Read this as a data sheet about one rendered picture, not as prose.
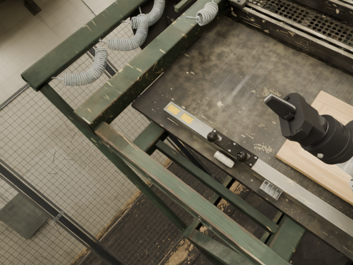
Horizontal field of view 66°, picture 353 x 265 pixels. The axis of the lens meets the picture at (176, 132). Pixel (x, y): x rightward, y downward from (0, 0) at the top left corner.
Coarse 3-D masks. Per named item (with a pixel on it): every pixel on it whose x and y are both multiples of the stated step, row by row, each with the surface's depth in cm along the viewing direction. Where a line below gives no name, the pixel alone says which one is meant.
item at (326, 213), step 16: (192, 128) 107; (208, 128) 107; (256, 176) 100; (272, 176) 96; (288, 192) 93; (304, 192) 93; (304, 208) 93; (320, 208) 90; (336, 224) 88; (352, 224) 87; (352, 240) 87
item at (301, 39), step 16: (240, 0) 130; (240, 16) 137; (256, 16) 131; (272, 16) 130; (272, 32) 132; (288, 32) 126; (304, 32) 125; (304, 48) 127; (320, 48) 121; (336, 48) 118; (352, 48) 117; (336, 64) 122; (352, 64) 117
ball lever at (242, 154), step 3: (237, 153) 90; (240, 153) 88; (243, 153) 88; (246, 153) 99; (237, 156) 89; (240, 156) 88; (243, 156) 88; (246, 156) 88; (249, 156) 98; (237, 159) 89; (240, 159) 88; (243, 159) 88; (246, 159) 88
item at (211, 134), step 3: (210, 132) 93; (213, 132) 92; (207, 135) 93; (210, 135) 92; (213, 135) 92; (216, 135) 92; (219, 135) 103; (207, 138) 93; (210, 138) 92; (213, 138) 92; (216, 138) 92; (219, 138) 102; (222, 138) 102; (210, 141) 93; (213, 141) 93
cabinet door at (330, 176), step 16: (320, 96) 113; (320, 112) 110; (336, 112) 110; (352, 112) 109; (288, 144) 104; (288, 160) 101; (304, 160) 100; (320, 160) 100; (320, 176) 97; (336, 176) 97; (336, 192) 95; (352, 192) 94
